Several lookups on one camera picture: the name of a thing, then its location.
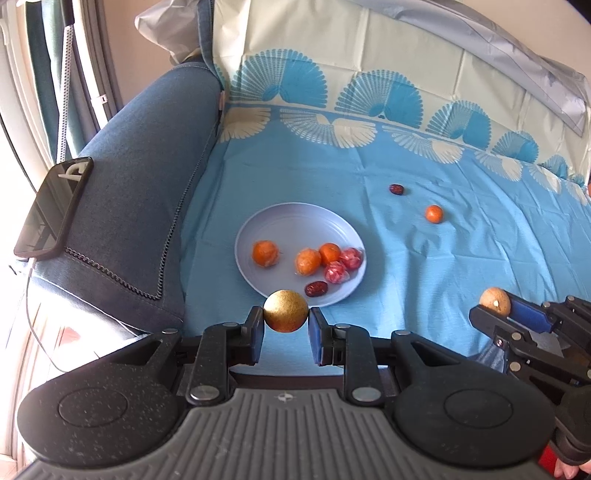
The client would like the lavender round plate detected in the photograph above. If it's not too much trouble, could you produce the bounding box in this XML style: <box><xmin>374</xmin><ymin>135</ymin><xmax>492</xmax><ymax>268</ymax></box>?
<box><xmin>235</xmin><ymin>202</ymin><xmax>368</xmax><ymax>308</ymax></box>

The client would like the thin charging cable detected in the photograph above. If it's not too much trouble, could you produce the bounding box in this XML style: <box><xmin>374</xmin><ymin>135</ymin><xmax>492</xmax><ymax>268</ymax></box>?
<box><xmin>23</xmin><ymin>261</ymin><xmax>63</xmax><ymax>372</ymax></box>

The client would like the tan longan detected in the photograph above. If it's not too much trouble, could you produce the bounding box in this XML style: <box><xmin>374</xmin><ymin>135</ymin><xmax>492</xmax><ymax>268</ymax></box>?
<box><xmin>479</xmin><ymin>287</ymin><xmax>512</xmax><ymax>316</ymax></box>
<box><xmin>263</xmin><ymin>290</ymin><xmax>309</xmax><ymax>332</ymax></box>

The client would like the person's right hand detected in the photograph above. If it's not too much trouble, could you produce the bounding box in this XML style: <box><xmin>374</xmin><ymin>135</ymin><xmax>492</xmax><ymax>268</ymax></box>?
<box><xmin>551</xmin><ymin>459</ymin><xmax>580</xmax><ymax>480</ymax></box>

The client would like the teal curtain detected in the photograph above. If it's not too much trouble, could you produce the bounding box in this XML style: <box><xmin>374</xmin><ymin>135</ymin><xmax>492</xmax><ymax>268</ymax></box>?
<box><xmin>25</xmin><ymin>0</ymin><xmax>75</xmax><ymax>162</ymax></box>

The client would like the silver grey cover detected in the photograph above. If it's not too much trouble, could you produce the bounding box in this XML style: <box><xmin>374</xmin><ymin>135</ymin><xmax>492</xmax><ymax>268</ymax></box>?
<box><xmin>360</xmin><ymin>0</ymin><xmax>589</xmax><ymax>136</ymax></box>

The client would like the black smartphone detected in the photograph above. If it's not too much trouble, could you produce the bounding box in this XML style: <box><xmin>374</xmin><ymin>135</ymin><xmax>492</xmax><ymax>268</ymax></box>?
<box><xmin>13</xmin><ymin>156</ymin><xmax>94</xmax><ymax>262</ymax></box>

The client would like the white plastic bag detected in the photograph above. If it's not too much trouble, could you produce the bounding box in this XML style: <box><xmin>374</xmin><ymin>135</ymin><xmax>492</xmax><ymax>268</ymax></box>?
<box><xmin>134</xmin><ymin>0</ymin><xmax>215</xmax><ymax>65</ymax></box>

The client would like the blue fan-print sheet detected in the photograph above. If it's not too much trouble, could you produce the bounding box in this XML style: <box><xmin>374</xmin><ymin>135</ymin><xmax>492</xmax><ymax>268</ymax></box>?
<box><xmin>179</xmin><ymin>0</ymin><xmax>591</xmax><ymax>371</ymax></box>

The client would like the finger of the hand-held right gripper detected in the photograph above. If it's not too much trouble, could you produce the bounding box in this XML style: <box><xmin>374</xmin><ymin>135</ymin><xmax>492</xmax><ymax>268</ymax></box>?
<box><xmin>508</xmin><ymin>294</ymin><xmax>591</xmax><ymax>340</ymax></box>
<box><xmin>468</xmin><ymin>307</ymin><xmax>591</xmax><ymax>393</ymax></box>

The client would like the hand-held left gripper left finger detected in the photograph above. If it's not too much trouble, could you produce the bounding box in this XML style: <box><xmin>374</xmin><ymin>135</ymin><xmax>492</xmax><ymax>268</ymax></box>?
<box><xmin>134</xmin><ymin>305</ymin><xmax>267</xmax><ymax>407</ymax></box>

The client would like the grey cloth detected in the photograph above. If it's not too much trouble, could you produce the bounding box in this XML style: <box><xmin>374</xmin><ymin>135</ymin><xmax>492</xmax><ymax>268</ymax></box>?
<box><xmin>471</xmin><ymin>344</ymin><xmax>509</xmax><ymax>372</ymax></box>

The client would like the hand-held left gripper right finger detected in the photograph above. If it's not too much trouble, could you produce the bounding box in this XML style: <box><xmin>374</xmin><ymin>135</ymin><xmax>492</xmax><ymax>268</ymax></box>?
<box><xmin>307</xmin><ymin>305</ymin><xmax>445</xmax><ymax>406</ymax></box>

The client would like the blue fabric sofa armrest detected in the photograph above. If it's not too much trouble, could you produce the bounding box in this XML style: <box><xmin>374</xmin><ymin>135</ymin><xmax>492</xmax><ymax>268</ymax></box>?
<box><xmin>28</xmin><ymin>62</ymin><xmax>225</xmax><ymax>334</ymax></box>

